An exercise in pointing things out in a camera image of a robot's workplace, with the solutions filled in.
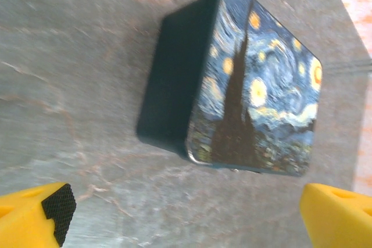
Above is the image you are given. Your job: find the teal starry night print box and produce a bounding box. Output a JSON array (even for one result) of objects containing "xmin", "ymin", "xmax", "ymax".
[{"xmin": 135, "ymin": 0, "xmax": 324, "ymax": 178}]

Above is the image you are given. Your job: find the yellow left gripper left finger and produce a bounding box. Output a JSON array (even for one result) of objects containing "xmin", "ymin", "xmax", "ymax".
[{"xmin": 0, "ymin": 182, "xmax": 77, "ymax": 248}]

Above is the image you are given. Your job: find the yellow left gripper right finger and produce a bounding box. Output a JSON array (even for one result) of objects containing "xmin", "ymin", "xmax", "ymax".
[{"xmin": 299, "ymin": 183, "xmax": 372, "ymax": 248}]

